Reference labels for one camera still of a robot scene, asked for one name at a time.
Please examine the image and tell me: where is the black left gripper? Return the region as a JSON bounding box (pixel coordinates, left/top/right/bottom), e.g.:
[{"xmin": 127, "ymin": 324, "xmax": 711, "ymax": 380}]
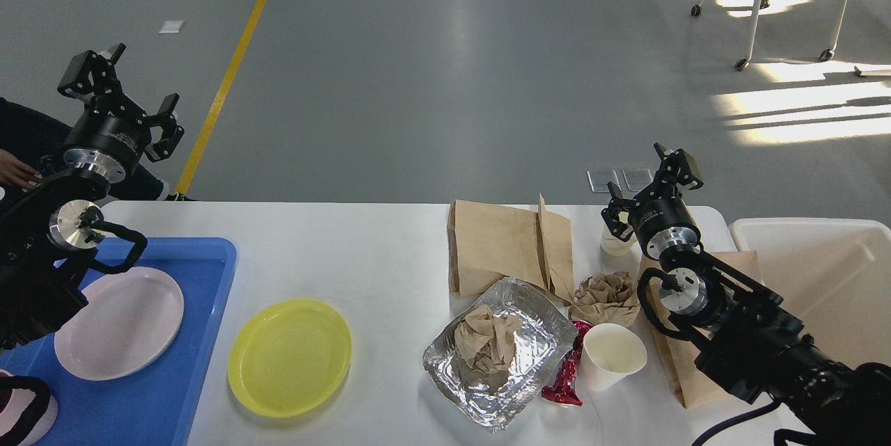
[{"xmin": 57, "ymin": 43, "xmax": 184, "ymax": 185}]

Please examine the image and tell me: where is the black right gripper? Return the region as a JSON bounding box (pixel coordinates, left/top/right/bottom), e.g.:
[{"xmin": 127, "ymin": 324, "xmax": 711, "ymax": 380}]
[{"xmin": 601, "ymin": 143, "xmax": 704, "ymax": 261}]

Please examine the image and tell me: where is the yellow plastic plate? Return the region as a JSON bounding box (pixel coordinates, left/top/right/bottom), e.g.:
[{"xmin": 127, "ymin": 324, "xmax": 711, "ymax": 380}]
[{"xmin": 227, "ymin": 298, "xmax": 352, "ymax": 418}]

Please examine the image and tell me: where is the brown paper bag under arm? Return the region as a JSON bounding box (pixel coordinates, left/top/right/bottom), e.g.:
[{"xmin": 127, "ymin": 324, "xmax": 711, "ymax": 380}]
[{"xmin": 650, "ymin": 250, "xmax": 764, "ymax": 409}]

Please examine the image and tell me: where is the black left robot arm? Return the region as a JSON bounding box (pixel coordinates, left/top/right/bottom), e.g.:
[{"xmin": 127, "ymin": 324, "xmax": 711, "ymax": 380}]
[{"xmin": 1, "ymin": 43, "xmax": 184, "ymax": 350}]

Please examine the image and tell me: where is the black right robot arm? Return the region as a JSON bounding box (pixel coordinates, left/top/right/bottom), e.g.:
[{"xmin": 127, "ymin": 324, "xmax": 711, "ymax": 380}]
[{"xmin": 601, "ymin": 143, "xmax": 890, "ymax": 445}]

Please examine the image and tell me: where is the small white cup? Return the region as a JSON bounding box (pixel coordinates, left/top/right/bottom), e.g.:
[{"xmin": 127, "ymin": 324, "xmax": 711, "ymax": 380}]
[{"xmin": 599, "ymin": 226, "xmax": 637, "ymax": 257}]

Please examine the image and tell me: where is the seated person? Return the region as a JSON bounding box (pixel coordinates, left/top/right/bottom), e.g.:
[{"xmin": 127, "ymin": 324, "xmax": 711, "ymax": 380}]
[{"xmin": 1, "ymin": 97, "xmax": 191, "ymax": 212}]

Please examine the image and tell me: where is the crumpled brown paper ball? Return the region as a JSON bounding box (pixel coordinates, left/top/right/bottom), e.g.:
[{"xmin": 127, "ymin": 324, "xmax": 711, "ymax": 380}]
[{"xmin": 569, "ymin": 271, "xmax": 640, "ymax": 328}]

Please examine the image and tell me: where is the flat brown paper bag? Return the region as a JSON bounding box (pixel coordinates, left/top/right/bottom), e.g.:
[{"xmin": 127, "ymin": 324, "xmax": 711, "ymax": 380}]
[{"xmin": 448, "ymin": 198, "xmax": 576, "ymax": 303}]

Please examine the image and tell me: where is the white paper cup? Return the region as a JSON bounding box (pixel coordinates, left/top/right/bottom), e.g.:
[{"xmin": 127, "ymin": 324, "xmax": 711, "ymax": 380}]
[{"xmin": 577, "ymin": 323, "xmax": 648, "ymax": 391}]

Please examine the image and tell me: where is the pink plate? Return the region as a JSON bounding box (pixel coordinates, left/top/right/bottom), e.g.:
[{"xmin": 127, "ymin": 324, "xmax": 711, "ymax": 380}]
[{"xmin": 54, "ymin": 266, "xmax": 185, "ymax": 381}]

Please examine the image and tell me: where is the white plastic bin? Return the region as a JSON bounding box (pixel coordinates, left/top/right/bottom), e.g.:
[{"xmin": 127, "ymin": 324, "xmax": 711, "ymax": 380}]
[{"xmin": 731, "ymin": 218, "xmax": 890, "ymax": 367}]

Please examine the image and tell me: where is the red snack wrapper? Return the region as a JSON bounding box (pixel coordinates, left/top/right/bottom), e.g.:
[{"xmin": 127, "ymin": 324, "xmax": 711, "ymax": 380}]
[{"xmin": 540, "ymin": 320, "xmax": 592, "ymax": 408}]

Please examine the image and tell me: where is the crumpled brown paper in tray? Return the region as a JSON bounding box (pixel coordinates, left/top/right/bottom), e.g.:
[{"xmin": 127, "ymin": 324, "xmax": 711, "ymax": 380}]
[{"xmin": 454, "ymin": 304, "xmax": 522, "ymax": 375}]

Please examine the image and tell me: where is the aluminium foil tray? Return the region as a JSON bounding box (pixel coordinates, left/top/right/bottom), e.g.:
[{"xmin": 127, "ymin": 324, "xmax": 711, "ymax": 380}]
[{"xmin": 421, "ymin": 277, "xmax": 577, "ymax": 432}]

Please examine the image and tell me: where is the blue plastic tray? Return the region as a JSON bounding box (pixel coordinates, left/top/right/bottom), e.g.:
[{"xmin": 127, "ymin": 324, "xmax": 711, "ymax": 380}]
[{"xmin": 1, "ymin": 237, "xmax": 237, "ymax": 445}]

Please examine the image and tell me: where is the pink cup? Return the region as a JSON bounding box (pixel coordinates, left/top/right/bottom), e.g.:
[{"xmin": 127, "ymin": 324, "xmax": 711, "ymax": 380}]
[{"xmin": 1, "ymin": 369, "xmax": 58, "ymax": 445}]

